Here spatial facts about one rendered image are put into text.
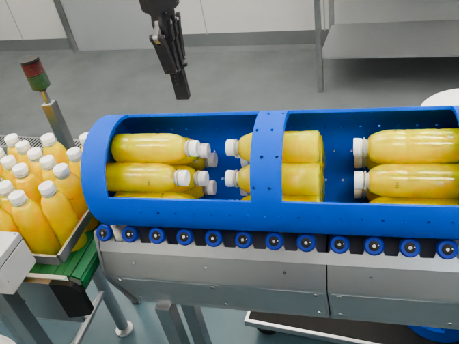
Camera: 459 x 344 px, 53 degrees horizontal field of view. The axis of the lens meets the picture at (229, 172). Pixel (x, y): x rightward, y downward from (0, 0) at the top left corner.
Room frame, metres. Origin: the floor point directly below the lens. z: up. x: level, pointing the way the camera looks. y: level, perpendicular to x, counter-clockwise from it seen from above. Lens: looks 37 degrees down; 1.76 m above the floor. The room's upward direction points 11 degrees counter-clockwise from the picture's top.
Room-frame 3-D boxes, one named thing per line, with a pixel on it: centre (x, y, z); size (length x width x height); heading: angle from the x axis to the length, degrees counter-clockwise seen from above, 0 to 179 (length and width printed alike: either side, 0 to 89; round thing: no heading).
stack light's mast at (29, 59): (1.47, 0.56, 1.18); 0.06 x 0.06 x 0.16
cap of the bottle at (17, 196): (0.95, 0.53, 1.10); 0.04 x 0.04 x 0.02
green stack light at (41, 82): (1.47, 0.56, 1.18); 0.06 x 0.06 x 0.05
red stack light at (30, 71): (1.47, 0.56, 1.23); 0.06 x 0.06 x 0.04
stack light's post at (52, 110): (1.47, 0.56, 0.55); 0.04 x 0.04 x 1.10; 71
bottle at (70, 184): (1.03, 0.44, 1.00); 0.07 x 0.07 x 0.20
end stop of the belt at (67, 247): (1.03, 0.39, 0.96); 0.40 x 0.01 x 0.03; 161
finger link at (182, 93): (0.91, 0.07, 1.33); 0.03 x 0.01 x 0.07; 71
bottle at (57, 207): (0.96, 0.46, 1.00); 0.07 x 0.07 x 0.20
